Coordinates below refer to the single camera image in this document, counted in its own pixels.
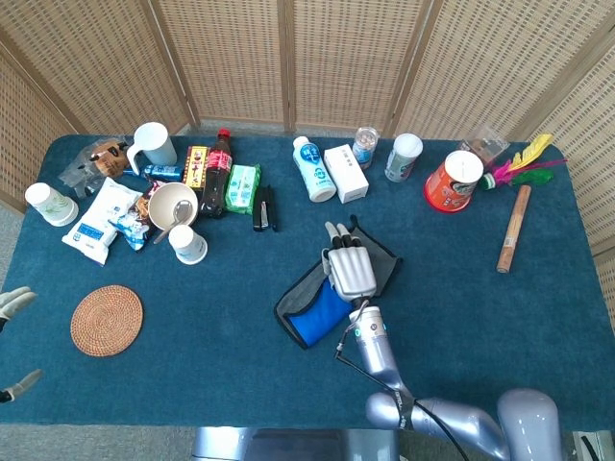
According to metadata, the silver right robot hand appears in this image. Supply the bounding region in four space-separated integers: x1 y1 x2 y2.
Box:
320 221 379 303

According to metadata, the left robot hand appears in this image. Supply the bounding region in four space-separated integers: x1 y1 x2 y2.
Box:
0 286 44 403

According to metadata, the grey microfibre cloth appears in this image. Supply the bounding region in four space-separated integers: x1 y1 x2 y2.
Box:
273 214 404 351

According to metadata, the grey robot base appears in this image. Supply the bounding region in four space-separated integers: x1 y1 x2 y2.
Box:
191 426 400 461

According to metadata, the round woven rattan coaster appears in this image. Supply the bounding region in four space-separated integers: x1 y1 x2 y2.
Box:
69 284 145 358

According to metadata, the white cardboard box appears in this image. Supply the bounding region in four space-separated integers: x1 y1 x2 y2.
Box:
323 143 370 205

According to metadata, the paper cup with green print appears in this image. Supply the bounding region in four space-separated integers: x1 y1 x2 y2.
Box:
24 182 80 228

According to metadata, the black stapler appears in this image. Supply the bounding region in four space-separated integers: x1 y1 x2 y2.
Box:
252 184 280 234

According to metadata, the white bottle with blue label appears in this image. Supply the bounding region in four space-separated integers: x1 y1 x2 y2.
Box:
291 135 337 204

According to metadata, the white snack bag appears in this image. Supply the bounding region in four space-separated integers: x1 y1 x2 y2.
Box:
61 176 144 267

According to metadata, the clear plastic jar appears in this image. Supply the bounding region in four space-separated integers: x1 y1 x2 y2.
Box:
352 126 381 170

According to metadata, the orange instant noodle cup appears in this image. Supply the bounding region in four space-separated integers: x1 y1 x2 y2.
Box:
423 150 485 214

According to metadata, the green wet wipes pack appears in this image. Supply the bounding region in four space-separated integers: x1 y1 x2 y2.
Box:
224 163 262 216

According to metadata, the blue and brown snack bag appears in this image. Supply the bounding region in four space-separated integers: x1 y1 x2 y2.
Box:
108 180 167 253

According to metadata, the blue tablecloth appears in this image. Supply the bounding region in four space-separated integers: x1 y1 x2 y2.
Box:
0 133 615 431

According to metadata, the clear bag with brown bread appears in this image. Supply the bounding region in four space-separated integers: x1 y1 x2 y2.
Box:
58 136 134 200

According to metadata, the cola bottle with red label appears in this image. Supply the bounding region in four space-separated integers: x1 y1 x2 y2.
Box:
198 128 234 220

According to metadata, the wooden rolling pin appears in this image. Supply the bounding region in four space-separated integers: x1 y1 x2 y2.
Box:
496 184 533 275

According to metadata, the paper cup with blue print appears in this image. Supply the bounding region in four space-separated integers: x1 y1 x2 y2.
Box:
167 224 209 266

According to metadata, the beige bowl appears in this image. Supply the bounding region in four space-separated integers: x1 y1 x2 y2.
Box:
147 182 200 231

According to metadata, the metal spoon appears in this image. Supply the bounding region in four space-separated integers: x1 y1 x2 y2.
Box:
153 199 194 245

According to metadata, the clear plastic package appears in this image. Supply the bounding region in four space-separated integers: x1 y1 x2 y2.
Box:
456 125 511 169

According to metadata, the yellow and red snack box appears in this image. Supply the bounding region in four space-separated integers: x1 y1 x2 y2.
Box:
182 145 211 190

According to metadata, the small blue wrapped bar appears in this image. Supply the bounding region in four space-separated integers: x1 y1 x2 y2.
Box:
123 163 185 182

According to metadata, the colourful feather shuttlecock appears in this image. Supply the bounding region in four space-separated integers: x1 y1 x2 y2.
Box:
480 133 569 192

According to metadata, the light blue mug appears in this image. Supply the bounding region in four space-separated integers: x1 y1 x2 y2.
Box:
125 121 179 177

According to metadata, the woven bamboo folding screen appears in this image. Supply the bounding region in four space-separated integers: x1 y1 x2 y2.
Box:
0 0 615 332

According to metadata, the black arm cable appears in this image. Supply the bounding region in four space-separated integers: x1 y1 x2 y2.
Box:
334 330 470 461

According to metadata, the white box with black cable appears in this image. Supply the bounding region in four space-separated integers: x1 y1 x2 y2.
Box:
572 429 615 461

